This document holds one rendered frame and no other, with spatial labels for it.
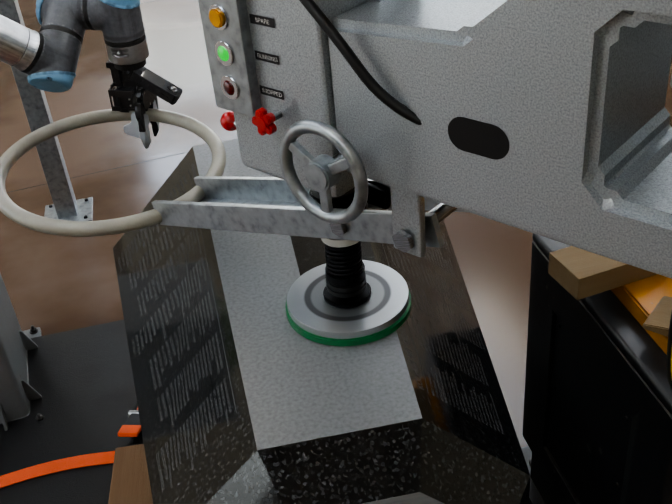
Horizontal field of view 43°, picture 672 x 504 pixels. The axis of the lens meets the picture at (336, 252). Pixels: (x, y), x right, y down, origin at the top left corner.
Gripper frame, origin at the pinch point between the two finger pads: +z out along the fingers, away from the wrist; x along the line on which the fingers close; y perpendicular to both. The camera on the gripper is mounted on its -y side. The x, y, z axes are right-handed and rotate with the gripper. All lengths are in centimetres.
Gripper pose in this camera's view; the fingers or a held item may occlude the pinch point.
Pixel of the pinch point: (153, 137)
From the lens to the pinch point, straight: 210.4
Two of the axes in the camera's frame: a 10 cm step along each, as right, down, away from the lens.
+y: -9.8, -0.8, 1.7
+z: 0.4, 8.0, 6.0
